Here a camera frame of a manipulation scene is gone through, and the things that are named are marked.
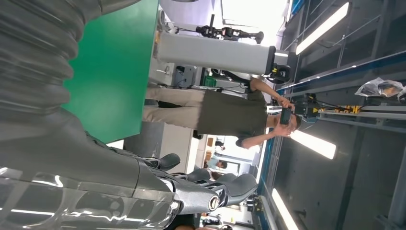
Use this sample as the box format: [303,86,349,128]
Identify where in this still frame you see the standing person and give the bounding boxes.
[142,78,302,150]

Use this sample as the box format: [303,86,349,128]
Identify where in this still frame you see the long ceiling light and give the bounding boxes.
[271,189,299,230]
[295,2,350,55]
[289,130,337,160]

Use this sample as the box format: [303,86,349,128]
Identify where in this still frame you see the black phone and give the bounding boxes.
[280,108,292,126]

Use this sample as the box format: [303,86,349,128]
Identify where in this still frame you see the yellow black overhead hoist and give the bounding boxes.
[296,92,362,119]

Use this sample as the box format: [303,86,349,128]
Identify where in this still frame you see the clear plastic bags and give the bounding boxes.
[354,77,406,100]

